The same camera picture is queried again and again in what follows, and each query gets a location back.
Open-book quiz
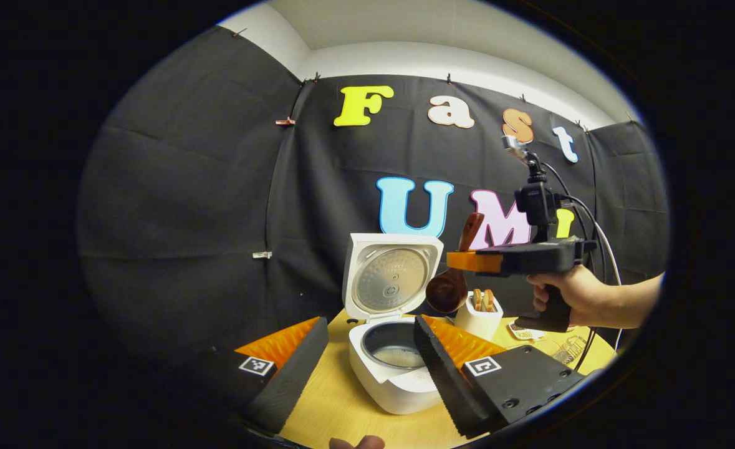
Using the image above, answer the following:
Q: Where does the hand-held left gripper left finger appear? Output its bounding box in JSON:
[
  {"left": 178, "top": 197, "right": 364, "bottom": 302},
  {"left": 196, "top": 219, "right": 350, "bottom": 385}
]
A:
[{"left": 174, "top": 317, "right": 330, "bottom": 437}]

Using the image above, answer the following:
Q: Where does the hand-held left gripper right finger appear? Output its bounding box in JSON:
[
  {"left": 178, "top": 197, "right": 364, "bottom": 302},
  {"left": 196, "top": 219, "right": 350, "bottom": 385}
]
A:
[{"left": 413, "top": 315, "right": 586, "bottom": 439}]

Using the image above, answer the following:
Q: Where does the brown wooden spoon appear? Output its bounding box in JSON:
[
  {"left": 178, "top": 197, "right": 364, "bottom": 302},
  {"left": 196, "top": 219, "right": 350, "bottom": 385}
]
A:
[{"left": 425, "top": 212, "right": 485, "bottom": 314}]

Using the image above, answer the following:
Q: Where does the white rice pile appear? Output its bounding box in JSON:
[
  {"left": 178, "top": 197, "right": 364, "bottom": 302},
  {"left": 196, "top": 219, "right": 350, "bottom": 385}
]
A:
[{"left": 389, "top": 346, "right": 425, "bottom": 369}]

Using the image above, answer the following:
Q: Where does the white rice cooker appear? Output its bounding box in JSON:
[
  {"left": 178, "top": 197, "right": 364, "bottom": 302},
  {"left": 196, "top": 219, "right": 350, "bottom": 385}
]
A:
[{"left": 341, "top": 233, "right": 446, "bottom": 415}]

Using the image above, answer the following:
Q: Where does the metal wire chopstick holder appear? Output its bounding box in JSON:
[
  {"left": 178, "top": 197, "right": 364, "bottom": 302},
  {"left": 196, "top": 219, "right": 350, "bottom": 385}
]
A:
[{"left": 551, "top": 335, "right": 587, "bottom": 365}]

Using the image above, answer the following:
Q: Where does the white toaster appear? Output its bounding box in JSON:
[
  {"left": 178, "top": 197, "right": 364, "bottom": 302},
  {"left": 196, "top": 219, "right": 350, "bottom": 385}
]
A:
[{"left": 453, "top": 288, "right": 504, "bottom": 342}]

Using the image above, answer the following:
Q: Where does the white divided bean dish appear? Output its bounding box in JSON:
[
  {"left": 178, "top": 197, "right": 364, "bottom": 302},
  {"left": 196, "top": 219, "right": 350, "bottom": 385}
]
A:
[{"left": 507, "top": 321, "right": 549, "bottom": 342}]

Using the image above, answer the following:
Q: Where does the row of dark clips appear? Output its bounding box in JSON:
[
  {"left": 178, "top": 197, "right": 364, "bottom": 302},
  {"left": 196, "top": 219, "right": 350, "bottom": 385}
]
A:
[{"left": 233, "top": 26, "right": 636, "bottom": 135}]

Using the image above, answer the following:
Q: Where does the black backdrop cloth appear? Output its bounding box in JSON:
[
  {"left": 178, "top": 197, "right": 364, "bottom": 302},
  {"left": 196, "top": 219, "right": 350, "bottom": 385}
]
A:
[{"left": 77, "top": 25, "right": 670, "bottom": 375}]

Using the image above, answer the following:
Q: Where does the black cable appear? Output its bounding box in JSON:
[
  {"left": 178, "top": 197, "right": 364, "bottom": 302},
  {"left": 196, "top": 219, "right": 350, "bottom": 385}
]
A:
[{"left": 542, "top": 162, "right": 600, "bottom": 372}]

